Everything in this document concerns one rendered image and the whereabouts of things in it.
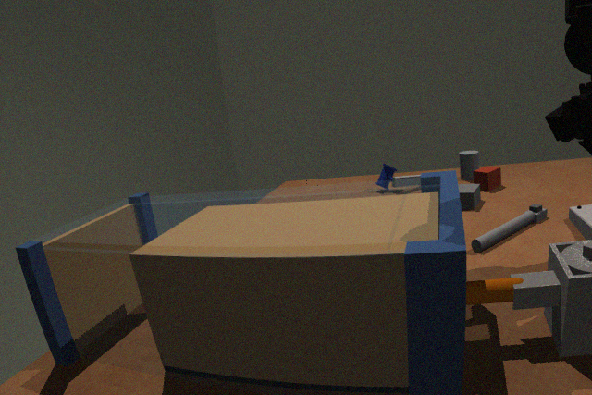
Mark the grey cylinder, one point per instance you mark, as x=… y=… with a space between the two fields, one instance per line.
x=469 y=162

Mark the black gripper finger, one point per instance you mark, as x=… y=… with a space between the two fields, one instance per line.
x=587 y=146

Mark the crank handle with blue knob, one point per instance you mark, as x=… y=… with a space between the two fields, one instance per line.
x=387 y=173

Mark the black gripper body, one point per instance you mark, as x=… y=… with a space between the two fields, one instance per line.
x=585 y=135

